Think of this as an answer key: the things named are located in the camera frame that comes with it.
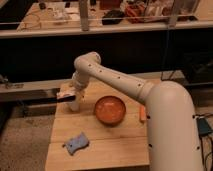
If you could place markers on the metal frame post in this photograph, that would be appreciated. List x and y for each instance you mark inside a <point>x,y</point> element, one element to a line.
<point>83,9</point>

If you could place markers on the orange block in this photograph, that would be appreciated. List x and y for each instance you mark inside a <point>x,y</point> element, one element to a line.
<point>142,114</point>

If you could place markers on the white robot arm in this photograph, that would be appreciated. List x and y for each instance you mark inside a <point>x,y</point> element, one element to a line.
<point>173,139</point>

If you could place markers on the metal rail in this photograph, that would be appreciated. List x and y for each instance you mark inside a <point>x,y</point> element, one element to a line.
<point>30,90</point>

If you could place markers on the black bag on bench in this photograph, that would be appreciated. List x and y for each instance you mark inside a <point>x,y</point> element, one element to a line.
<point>112,17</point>

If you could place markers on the orange ceramic cup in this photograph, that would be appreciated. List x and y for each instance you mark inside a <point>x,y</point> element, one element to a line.
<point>110,110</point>

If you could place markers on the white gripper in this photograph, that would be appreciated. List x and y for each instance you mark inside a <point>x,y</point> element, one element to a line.
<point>71,97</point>

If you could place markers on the blue device with cable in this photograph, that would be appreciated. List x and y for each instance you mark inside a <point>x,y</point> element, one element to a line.
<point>203,127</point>

